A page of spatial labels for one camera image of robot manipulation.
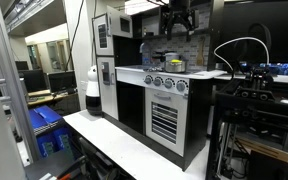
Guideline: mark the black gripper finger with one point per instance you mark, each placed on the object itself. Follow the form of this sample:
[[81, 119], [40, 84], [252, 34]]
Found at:
[[189, 28], [169, 29]]

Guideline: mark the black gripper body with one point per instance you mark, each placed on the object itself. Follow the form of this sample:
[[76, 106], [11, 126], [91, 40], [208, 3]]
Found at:
[[179, 6]]

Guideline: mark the wooden spatula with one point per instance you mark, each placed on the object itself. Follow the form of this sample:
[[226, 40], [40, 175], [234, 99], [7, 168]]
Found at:
[[201, 56]]

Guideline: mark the grey stove knob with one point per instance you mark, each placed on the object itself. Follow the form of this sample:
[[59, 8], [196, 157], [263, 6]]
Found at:
[[148, 79], [157, 81], [168, 83], [181, 86]]

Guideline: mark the white microwave door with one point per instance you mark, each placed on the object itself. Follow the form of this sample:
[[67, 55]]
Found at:
[[115, 20]]

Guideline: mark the toy stove top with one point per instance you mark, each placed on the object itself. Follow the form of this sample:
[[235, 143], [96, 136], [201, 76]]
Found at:
[[134, 77]]

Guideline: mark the white fridge door with window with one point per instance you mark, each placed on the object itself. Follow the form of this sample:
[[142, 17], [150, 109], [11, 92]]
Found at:
[[95, 46]]

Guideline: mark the white fridge door with dispenser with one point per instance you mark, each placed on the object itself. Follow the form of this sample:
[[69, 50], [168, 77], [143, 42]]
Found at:
[[110, 100]]

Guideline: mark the large black monitor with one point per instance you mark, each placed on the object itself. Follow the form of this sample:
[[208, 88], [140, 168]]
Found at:
[[284, 33]]

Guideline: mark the white black tabletop robot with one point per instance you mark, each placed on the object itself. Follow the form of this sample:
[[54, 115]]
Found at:
[[92, 90]]

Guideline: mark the white oven door with vents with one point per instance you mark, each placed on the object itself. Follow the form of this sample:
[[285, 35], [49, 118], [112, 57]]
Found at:
[[182, 133]]

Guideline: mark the black computer monitor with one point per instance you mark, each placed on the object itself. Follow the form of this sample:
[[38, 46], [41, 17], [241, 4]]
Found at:
[[62, 81], [21, 65], [34, 80]]

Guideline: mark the white printed part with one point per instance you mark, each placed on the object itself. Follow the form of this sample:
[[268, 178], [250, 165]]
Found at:
[[285, 101]]

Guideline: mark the wooden desk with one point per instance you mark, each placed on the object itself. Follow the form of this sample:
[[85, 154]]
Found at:
[[40, 100]]

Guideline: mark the blue plastic storage bin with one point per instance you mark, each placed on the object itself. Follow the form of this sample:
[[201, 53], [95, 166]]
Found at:
[[62, 140], [44, 115]]

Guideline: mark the black office chair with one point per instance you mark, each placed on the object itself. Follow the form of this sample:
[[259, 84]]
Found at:
[[97, 163]]

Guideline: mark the aluminium frame post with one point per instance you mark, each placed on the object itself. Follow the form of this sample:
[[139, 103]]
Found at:
[[9, 66]]

